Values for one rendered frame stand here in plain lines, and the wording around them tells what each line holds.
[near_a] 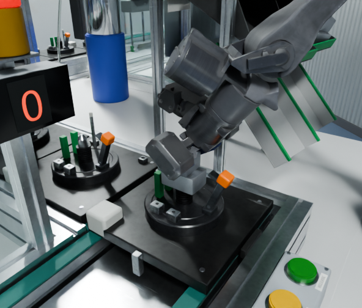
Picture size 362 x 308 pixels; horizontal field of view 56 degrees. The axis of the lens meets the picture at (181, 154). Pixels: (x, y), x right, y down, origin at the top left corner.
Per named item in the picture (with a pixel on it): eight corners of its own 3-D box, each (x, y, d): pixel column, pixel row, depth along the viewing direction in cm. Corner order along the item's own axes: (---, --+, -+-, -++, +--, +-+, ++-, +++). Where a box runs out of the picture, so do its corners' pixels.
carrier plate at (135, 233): (272, 208, 64) (274, 199, 63) (206, 296, 47) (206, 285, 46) (170, 171, 76) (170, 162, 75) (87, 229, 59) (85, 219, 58)
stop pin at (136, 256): (144, 272, 54) (143, 253, 52) (139, 277, 53) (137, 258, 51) (137, 268, 54) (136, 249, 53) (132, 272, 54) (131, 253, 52)
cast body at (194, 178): (206, 183, 58) (208, 146, 55) (192, 196, 55) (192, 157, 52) (166, 169, 62) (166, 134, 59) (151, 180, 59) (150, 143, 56)
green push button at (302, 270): (318, 274, 50) (320, 264, 49) (309, 293, 47) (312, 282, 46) (291, 262, 52) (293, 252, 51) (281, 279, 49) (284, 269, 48)
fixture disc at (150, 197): (237, 203, 62) (238, 195, 61) (195, 249, 52) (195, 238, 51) (175, 180, 69) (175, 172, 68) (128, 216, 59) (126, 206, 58)
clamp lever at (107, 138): (109, 164, 70) (115, 135, 65) (101, 167, 69) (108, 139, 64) (96, 153, 71) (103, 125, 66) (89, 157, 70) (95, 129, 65)
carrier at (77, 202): (164, 169, 77) (163, 117, 71) (81, 226, 60) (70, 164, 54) (91, 142, 89) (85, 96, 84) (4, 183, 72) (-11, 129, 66)
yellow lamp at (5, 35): (39, 52, 40) (30, 7, 38) (-2, 60, 36) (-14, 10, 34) (14, 47, 42) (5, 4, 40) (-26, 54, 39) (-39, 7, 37)
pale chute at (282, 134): (304, 148, 78) (320, 140, 75) (274, 168, 70) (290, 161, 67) (241, 47, 81) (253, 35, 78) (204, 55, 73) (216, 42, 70)
